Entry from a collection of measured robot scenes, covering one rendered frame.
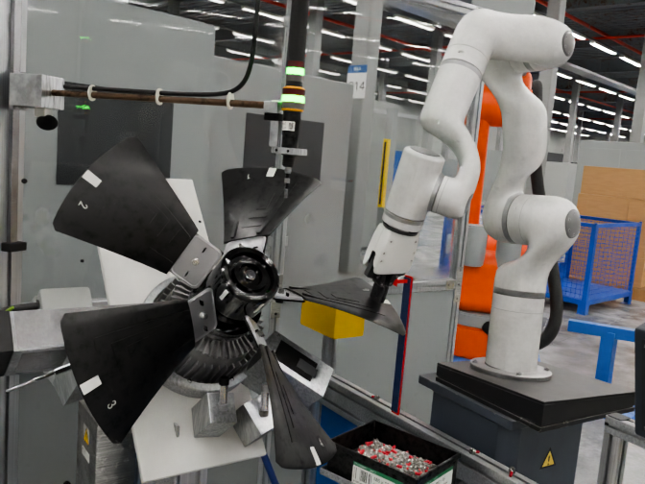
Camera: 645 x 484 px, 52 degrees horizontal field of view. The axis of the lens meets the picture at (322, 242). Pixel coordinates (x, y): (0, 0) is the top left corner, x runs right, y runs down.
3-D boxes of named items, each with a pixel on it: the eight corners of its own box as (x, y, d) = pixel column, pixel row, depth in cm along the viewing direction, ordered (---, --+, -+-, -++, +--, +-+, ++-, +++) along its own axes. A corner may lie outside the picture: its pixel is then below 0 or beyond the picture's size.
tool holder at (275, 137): (255, 151, 126) (258, 99, 125) (271, 152, 133) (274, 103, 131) (298, 155, 123) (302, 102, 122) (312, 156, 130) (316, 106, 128)
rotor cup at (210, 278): (192, 337, 122) (219, 305, 113) (186, 269, 130) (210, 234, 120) (262, 340, 130) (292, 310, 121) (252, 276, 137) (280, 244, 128)
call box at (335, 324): (298, 328, 182) (301, 291, 180) (328, 326, 188) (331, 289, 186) (332, 345, 169) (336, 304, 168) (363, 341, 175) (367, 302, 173)
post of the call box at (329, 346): (320, 373, 180) (322, 328, 178) (328, 371, 182) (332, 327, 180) (325, 375, 178) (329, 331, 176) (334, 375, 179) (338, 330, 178)
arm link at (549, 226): (513, 290, 165) (523, 195, 164) (580, 302, 151) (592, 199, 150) (482, 290, 158) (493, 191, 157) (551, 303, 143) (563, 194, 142)
